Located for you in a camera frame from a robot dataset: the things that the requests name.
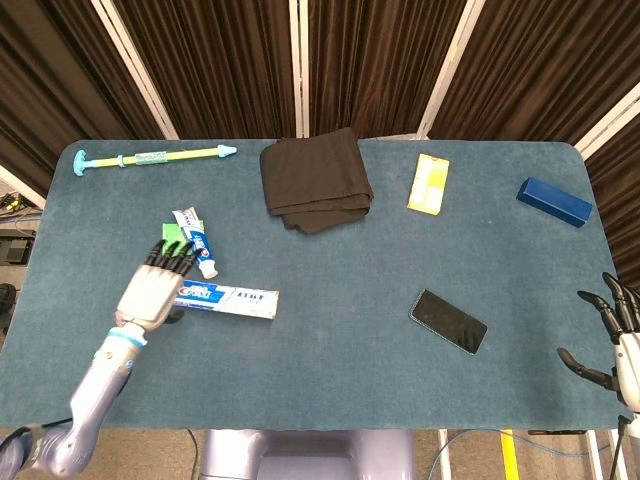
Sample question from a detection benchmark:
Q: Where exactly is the white partition post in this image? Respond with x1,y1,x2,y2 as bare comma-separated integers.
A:
0,164,47,211
91,0,180,141
573,82,640,161
416,0,482,141
288,0,311,140

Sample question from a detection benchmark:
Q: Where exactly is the yellow green pump squirter toy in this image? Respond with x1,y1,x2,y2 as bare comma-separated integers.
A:
73,144,237,179

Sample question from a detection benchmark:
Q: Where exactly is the blue floor cable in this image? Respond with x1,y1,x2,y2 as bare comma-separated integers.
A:
432,429,596,480

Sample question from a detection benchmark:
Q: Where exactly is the brown pleated curtain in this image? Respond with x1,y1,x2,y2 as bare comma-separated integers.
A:
0,0,640,281

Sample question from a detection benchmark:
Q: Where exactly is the blue carpet table mat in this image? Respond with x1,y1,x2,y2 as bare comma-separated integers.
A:
0,138,640,431

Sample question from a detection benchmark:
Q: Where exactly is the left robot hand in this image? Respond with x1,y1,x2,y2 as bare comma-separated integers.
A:
113,238,205,332

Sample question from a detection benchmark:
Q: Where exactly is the blue rectangular block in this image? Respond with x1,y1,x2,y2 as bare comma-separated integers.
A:
515,176,594,229

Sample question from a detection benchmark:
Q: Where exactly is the purple robot torso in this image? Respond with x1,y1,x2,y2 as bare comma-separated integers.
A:
199,428,415,480

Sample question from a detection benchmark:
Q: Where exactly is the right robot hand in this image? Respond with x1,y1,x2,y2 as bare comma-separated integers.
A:
556,272,640,414

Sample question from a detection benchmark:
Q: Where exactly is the white blue toothpaste tube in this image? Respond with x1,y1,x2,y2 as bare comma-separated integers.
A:
171,208,220,280

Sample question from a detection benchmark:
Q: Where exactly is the black floor device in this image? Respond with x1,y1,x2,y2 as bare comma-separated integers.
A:
0,227,37,265

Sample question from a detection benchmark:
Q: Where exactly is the black smartphone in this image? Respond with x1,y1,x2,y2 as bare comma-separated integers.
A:
408,288,489,356

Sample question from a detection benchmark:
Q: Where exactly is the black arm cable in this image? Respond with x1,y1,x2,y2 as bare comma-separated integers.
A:
0,418,74,471

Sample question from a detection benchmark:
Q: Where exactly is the black floor cable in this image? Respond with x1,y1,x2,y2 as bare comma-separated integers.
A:
186,428,202,480

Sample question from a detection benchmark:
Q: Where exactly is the green sachet packet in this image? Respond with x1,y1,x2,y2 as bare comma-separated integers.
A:
160,218,205,251

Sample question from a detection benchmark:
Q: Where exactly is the blue white toothpaste box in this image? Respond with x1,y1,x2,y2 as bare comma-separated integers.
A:
174,279,280,320

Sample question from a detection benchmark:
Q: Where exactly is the white table leg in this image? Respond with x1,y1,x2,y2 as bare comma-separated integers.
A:
585,429,604,480
437,428,454,480

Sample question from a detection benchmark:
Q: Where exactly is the folded black cloth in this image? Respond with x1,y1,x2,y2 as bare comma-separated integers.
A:
258,126,376,235

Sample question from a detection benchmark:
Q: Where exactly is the yellow white small box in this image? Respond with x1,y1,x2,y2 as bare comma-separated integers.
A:
406,153,451,217

